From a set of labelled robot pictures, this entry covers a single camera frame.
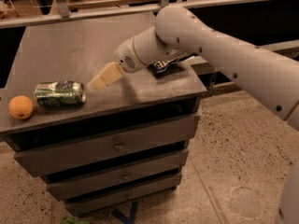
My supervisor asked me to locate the grey drawer cabinet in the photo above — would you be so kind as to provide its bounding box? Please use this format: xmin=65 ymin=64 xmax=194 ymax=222
xmin=0 ymin=13 xmax=205 ymax=205

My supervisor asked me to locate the green object on floor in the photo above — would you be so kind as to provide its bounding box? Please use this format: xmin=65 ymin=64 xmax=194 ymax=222
xmin=61 ymin=217 xmax=91 ymax=224

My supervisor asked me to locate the blue chip bag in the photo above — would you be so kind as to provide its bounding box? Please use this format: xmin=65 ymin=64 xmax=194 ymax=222
xmin=149 ymin=55 xmax=191 ymax=75

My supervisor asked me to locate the bottom grey drawer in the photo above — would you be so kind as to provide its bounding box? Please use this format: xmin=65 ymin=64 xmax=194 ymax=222
xmin=65 ymin=172 xmax=182 ymax=216

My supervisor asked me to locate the metal railing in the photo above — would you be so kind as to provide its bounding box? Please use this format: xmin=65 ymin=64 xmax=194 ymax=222
xmin=0 ymin=0 xmax=299 ymax=30

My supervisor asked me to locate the grey drawer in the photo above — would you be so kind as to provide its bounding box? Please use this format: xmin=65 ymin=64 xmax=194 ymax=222
xmin=65 ymin=172 xmax=182 ymax=216
xmin=47 ymin=148 xmax=189 ymax=201
xmin=15 ymin=113 xmax=199 ymax=176

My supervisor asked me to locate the orange fruit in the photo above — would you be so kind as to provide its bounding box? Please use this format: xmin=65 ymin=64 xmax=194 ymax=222
xmin=8 ymin=95 xmax=34 ymax=119

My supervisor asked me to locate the green soda can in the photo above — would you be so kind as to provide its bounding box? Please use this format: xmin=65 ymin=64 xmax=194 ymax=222
xmin=34 ymin=81 xmax=86 ymax=106

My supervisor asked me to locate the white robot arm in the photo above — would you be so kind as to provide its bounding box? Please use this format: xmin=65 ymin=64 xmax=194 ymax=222
xmin=89 ymin=6 xmax=299 ymax=131

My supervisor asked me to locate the blue tape on floor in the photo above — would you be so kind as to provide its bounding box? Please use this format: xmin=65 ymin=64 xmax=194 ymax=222
xmin=110 ymin=201 xmax=139 ymax=224

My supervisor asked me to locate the middle grey drawer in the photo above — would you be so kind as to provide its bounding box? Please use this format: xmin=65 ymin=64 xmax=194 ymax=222
xmin=47 ymin=148 xmax=189 ymax=201

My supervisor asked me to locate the top grey drawer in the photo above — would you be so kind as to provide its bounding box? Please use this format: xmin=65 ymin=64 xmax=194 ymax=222
xmin=15 ymin=113 xmax=199 ymax=176

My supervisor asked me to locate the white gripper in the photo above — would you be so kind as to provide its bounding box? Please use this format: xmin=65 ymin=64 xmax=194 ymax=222
xmin=88 ymin=38 xmax=147 ymax=91

